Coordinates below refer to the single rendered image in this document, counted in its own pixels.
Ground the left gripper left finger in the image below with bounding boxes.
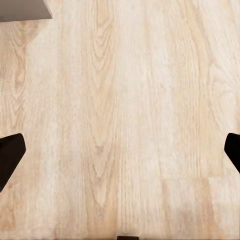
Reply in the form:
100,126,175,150
0,133,26,193

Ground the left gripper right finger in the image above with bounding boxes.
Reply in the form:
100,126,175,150
224,133,240,173

